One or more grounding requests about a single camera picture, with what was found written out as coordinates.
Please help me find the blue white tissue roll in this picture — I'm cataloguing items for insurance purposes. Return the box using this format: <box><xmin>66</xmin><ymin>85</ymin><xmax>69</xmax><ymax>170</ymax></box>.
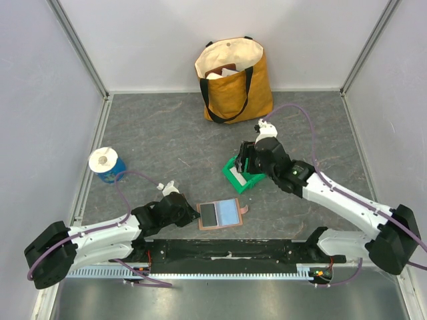
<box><xmin>88</xmin><ymin>147</ymin><xmax>126</xmax><ymax>183</ymax></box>

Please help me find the left aluminium frame post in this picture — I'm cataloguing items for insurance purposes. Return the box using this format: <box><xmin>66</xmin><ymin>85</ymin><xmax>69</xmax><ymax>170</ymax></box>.
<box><xmin>47</xmin><ymin>0</ymin><xmax>109</xmax><ymax>99</ymax></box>

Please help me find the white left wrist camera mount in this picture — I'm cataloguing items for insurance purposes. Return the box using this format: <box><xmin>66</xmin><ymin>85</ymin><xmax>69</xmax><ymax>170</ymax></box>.
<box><xmin>156</xmin><ymin>180</ymin><xmax>179</xmax><ymax>197</ymax></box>

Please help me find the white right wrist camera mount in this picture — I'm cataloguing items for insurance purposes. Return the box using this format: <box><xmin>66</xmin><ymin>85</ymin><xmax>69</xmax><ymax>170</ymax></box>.
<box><xmin>254</xmin><ymin>119</ymin><xmax>278</xmax><ymax>141</ymax></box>

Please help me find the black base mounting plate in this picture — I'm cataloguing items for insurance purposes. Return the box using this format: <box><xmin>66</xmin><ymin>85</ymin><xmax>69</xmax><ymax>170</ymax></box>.
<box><xmin>122</xmin><ymin>239</ymin><xmax>346</xmax><ymax>275</ymax></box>

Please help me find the grey slotted cable duct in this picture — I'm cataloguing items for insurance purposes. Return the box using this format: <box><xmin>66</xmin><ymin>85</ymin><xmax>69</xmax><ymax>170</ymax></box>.
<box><xmin>66</xmin><ymin>265</ymin><xmax>314</xmax><ymax>281</ymax></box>

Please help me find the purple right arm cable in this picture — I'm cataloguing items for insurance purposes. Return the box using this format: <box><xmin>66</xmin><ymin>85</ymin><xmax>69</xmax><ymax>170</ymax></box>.
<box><xmin>262</xmin><ymin>103</ymin><xmax>427</xmax><ymax>271</ymax></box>

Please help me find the white paper in bag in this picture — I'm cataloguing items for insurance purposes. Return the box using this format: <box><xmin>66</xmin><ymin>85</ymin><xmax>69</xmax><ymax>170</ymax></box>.
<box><xmin>205</xmin><ymin>68</ymin><xmax>238</xmax><ymax>80</ymax></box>

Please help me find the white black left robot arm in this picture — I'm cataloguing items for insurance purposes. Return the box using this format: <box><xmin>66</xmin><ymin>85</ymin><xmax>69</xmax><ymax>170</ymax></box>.
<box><xmin>24</xmin><ymin>192</ymin><xmax>199</xmax><ymax>289</ymax></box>

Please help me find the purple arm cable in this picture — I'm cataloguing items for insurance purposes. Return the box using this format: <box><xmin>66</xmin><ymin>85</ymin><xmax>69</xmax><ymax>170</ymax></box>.
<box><xmin>262</xmin><ymin>103</ymin><xmax>427</xmax><ymax>271</ymax></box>
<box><xmin>26</xmin><ymin>169</ymin><xmax>166</xmax><ymax>281</ymax></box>

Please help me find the aluminium frame post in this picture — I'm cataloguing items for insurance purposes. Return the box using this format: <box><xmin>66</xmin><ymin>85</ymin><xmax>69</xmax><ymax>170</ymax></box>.
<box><xmin>340</xmin><ymin>0</ymin><xmax>402</xmax><ymax>97</ymax></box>
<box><xmin>47</xmin><ymin>0</ymin><xmax>109</xmax><ymax>99</ymax></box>

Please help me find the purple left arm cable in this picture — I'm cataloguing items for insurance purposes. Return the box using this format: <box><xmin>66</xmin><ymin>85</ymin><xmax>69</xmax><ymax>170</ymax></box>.
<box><xmin>26</xmin><ymin>169</ymin><xmax>166</xmax><ymax>281</ymax></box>

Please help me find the right aluminium frame post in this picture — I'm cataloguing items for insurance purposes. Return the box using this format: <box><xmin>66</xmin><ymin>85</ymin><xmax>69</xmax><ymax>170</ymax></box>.
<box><xmin>340</xmin><ymin>0</ymin><xmax>402</xmax><ymax>97</ymax></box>

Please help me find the mustard yellow tote bag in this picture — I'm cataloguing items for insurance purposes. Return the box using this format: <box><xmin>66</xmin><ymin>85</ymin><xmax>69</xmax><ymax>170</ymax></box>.
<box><xmin>194</xmin><ymin>37</ymin><xmax>273</xmax><ymax>124</ymax></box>

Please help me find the green plastic bin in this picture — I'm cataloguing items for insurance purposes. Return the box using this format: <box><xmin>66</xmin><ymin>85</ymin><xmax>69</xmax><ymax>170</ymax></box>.
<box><xmin>222</xmin><ymin>156</ymin><xmax>266</xmax><ymax>194</ymax></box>

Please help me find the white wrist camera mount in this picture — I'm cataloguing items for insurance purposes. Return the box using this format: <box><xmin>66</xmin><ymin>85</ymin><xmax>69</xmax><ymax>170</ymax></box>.
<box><xmin>254</xmin><ymin>119</ymin><xmax>278</xmax><ymax>141</ymax></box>
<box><xmin>156</xmin><ymin>180</ymin><xmax>179</xmax><ymax>197</ymax></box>

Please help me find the pink leather card holder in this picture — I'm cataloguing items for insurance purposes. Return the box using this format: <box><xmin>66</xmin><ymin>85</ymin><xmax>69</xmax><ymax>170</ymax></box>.
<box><xmin>197</xmin><ymin>198</ymin><xmax>249</xmax><ymax>230</ymax></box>

